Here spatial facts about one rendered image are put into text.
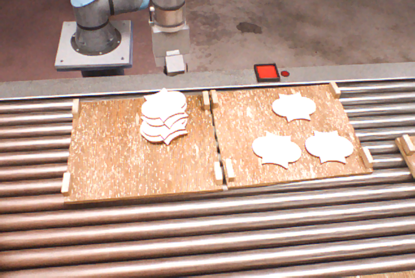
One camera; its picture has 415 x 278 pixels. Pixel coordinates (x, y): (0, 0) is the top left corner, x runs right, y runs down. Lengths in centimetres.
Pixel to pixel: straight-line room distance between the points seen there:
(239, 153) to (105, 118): 41
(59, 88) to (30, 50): 176
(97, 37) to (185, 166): 64
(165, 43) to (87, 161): 39
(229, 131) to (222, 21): 212
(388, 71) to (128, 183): 98
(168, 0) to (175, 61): 15
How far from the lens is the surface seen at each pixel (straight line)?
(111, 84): 136
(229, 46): 299
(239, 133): 118
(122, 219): 106
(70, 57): 155
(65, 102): 133
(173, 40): 98
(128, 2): 147
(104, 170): 111
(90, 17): 148
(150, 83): 135
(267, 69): 140
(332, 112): 130
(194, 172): 109
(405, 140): 128
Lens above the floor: 183
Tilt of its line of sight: 50 degrees down
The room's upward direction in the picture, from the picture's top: 3 degrees clockwise
